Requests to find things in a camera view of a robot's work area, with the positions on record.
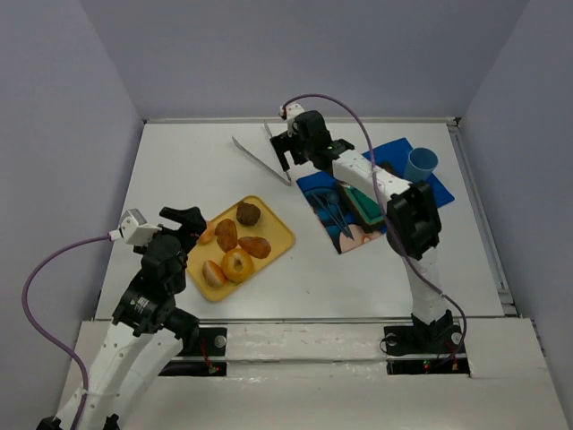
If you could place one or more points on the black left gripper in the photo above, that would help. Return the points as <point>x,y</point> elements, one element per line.
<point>180,225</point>

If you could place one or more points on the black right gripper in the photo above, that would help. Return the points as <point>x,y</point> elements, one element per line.
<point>285,142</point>

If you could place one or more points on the metal tongs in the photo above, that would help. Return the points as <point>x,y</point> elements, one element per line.
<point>263,155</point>

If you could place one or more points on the dark brown bread roll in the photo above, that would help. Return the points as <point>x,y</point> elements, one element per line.
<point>247,214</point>

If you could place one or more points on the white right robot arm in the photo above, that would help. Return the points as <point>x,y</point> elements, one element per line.
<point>412,222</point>

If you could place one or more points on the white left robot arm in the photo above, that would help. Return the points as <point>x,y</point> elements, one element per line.
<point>147,328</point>

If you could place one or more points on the brown oblong bread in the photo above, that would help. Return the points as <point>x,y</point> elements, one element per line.
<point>226,235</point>

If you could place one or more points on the brown glazed bread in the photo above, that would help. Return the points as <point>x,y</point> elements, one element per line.
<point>256,246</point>

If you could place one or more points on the small orange bun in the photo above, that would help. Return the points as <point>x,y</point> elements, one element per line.
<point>206,236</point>

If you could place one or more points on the yellow plastic tray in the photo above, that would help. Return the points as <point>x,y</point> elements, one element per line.
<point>269,226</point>

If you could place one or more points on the white round bun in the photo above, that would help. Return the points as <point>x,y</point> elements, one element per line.
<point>213,274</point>

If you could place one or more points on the blue printed placemat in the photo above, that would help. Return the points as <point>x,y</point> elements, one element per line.
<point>392,156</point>

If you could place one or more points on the golden bagel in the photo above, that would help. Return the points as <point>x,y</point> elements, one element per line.
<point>237,265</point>

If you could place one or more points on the blue plastic fork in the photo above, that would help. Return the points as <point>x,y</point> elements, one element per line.
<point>325,207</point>

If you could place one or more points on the blue plastic spoon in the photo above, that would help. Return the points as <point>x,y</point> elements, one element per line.
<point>329,200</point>

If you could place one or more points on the blue plastic knife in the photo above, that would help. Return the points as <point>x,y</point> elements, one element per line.
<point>336,202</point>

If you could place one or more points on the green square plate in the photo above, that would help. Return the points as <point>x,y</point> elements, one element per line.
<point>365,211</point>

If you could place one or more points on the light blue plastic cup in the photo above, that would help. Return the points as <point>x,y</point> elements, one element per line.
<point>420,164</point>

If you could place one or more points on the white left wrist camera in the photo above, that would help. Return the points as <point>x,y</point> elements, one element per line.
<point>134,229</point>

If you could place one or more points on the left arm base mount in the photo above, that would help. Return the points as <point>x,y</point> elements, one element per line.
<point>206,357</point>

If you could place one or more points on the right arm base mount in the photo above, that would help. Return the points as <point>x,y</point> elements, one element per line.
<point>446,355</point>

